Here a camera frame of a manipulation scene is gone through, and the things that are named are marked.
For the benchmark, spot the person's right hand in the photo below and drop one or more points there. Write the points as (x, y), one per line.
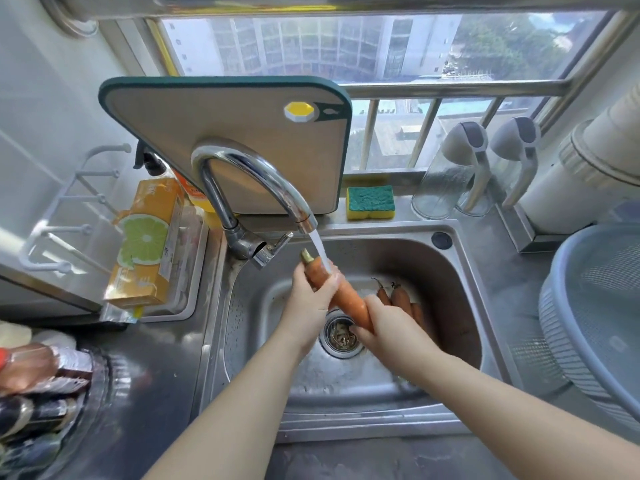
(395, 334)

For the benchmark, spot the person's left hand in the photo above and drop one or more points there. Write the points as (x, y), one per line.
(305, 309)

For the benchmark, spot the person's right thumb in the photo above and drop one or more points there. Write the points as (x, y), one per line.
(374, 308)

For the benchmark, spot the person's left thumb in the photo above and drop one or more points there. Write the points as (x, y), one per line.
(334, 284)

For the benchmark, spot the large orange carrot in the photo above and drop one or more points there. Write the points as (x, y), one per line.
(347, 297)

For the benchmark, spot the person's left forearm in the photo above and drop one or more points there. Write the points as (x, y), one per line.
(235, 414)

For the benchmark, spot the person's right forearm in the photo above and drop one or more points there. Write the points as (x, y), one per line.
(515, 419)

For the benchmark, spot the small orange carrot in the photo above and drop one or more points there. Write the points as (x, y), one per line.
(384, 294)
(404, 298)

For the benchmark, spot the metal sink drain strainer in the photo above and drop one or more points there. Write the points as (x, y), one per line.
(341, 337)

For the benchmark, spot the stainless steel sink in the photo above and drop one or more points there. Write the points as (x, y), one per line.
(440, 274)

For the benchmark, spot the green and yellow sponge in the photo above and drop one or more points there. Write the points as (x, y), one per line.
(370, 202)

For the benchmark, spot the black sink hole cap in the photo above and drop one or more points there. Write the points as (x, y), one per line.
(441, 240)

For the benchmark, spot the chrome curved faucet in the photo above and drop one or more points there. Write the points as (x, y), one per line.
(250, 169)

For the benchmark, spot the clear pitcher with grey lid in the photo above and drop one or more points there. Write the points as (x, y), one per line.
(515, 154)
(445, 179)

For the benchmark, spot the orange detergent bottle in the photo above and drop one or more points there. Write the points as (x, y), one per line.
(192, 192)

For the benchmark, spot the beige green-edged cutting board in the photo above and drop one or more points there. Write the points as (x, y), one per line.
(230, 124)

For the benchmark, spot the orange box with lemon print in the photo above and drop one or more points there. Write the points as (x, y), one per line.
(145, 239)

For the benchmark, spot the grey-blue plastic colander basin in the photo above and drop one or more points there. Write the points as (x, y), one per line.
(595, 314)

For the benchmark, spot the black spray bottle trigger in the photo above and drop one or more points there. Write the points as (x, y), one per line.
(148, 159)

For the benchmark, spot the metal window guard railing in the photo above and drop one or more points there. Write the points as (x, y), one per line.
(450, 89)

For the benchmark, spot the white drain pipe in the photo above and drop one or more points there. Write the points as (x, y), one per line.
(585, 164)

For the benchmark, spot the white cap bottle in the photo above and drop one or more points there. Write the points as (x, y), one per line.
(20, 334)

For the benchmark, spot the dark sauce bottle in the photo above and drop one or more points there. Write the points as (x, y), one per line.
(30, 414)

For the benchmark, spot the white wall hook rack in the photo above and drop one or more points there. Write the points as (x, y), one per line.
(65, 219)

